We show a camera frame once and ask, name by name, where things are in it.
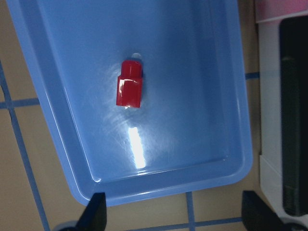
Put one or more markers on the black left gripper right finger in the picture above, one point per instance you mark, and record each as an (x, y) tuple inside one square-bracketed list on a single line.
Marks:
[(257, 216)]

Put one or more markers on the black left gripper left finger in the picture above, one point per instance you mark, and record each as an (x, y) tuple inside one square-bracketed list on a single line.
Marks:
[(94, 217)]

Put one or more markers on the red toy block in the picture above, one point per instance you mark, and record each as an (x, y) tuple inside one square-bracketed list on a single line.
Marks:
[(129, 84)]

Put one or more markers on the clear plastic storage box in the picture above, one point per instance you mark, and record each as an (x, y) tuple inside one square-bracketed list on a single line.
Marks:
[(269, 14)]

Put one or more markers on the blue plastic tray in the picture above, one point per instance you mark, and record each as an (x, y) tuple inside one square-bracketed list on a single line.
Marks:
[(143, 98)]

